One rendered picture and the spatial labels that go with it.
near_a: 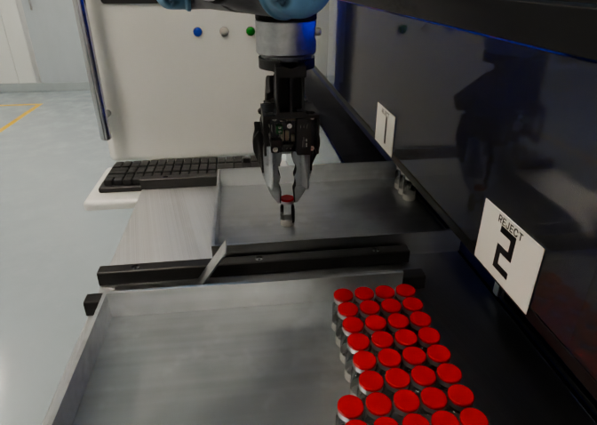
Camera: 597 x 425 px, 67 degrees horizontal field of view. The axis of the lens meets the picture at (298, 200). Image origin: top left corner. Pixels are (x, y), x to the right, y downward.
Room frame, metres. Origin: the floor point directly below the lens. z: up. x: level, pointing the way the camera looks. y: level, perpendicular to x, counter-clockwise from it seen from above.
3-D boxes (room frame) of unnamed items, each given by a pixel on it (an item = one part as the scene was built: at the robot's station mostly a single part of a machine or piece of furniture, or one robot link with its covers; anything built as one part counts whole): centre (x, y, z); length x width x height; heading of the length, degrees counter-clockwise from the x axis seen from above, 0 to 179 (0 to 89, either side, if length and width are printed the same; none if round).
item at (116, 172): (0.97, 0.24, 0.82); 0.40 x 0.14 x 0.02; 97
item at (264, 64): (0.59, 0.01, 1.07); 0.09 x 0.08 x 0.12; 7
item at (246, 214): (0.64, -0.04, 0.90); 0.34 x 0.26 x 0.04; 97
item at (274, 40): (0.59, 0.01, 1.15); 0.08 x 0.08 x 0.05
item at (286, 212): (0.61, 0.02, 0.90); 0.02 x 0.02 x 0.04
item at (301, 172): (0.59, -0.01, 0.97); 0.06 x 0.03 x 0.09; 7
